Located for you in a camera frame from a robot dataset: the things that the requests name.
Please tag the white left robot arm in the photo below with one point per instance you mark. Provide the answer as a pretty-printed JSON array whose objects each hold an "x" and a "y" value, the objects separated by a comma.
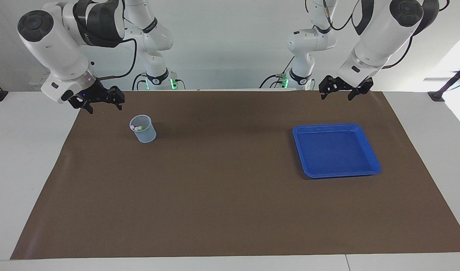
[{"x": 380, "y": 37}]

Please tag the brown table mat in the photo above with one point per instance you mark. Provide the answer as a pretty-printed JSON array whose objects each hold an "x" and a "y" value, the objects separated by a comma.
[{"x": 230, "y": 188}]

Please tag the white wall socket box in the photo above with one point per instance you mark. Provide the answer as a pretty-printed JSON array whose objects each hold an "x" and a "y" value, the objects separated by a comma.
[{"x": 35, "y": 84}]

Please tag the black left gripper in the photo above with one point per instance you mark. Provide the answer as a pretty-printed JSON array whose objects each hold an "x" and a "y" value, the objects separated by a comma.
[{"x": 350, "y": 86}]

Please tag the blue plastic tray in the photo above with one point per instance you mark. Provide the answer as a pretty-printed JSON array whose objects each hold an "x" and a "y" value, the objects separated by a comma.
[{"x": 335, "y": 150}]

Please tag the translucent plastic cup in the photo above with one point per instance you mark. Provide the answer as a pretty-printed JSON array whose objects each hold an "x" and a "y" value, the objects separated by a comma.
[{"x": 145, "y": 137}]

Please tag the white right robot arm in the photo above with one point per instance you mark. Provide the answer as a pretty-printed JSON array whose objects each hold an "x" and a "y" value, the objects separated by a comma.
[{"x": 52, "y": 45}]

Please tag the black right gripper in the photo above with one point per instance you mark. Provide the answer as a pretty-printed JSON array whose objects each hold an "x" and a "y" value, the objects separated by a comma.
[{"x": 92, "y": 94}]

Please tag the black camera stand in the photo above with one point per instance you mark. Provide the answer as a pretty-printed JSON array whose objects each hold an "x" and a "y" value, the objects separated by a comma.
[{"x": 446, "y": 87}]

